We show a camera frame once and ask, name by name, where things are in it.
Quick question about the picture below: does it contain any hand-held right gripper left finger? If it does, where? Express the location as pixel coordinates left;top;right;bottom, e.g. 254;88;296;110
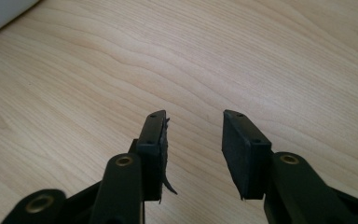
128;109;178;205

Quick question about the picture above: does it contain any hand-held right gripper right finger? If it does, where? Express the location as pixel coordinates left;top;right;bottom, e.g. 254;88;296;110
221;109;274;202

